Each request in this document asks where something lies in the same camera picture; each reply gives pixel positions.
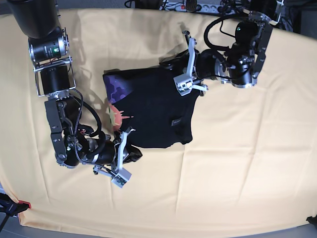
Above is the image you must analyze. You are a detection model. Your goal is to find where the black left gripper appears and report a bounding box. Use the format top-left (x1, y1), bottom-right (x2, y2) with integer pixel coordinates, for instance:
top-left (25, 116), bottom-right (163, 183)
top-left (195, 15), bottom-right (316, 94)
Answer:
top-left (159, 49), bottom-right (223, 80)

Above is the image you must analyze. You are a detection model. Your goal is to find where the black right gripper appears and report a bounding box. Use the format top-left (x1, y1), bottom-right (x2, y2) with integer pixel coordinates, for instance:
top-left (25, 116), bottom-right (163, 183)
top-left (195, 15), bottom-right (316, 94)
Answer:
top-left (94, 140), bottom-right (143, 166)

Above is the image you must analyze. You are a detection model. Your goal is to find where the black T-shirt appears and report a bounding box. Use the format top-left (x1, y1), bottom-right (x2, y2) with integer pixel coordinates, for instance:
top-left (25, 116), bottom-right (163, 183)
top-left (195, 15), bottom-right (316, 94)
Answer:
top-left (103, 65), bottom-right (201, 148)

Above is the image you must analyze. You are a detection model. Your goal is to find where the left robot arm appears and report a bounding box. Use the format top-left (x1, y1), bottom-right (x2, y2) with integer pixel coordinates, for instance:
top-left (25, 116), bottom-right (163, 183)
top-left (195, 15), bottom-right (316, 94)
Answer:
top-left (159, 0), bottom-right (284, 94)

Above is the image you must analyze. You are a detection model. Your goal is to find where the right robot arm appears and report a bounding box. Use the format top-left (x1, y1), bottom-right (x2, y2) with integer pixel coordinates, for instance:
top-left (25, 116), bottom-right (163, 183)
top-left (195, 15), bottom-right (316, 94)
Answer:
top-left (8, 0), bottom-right (142, 168)

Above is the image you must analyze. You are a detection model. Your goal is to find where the white power strip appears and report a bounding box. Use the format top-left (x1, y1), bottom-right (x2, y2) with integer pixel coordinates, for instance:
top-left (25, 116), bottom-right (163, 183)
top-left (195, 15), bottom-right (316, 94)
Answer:
top-left (159, 0), bottom-right (238, 14)

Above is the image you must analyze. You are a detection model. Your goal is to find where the yellow table cloth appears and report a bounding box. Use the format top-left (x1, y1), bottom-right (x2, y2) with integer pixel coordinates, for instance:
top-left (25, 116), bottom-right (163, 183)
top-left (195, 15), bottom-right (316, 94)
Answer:
top-left (0, 15), bottom-right (317, 238)

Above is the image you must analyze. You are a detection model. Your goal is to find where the blue red table clamp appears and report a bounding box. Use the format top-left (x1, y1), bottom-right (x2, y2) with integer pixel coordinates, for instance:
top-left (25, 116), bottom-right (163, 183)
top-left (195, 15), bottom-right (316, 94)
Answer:
top-left (0, 193), bottom-right (31, 217)

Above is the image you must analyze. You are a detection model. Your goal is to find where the black corner clamp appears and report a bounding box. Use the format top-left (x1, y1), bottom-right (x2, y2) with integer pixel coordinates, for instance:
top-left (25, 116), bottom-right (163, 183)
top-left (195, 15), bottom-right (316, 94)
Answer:
top-left (306, 215), bottom-right (317, 229)

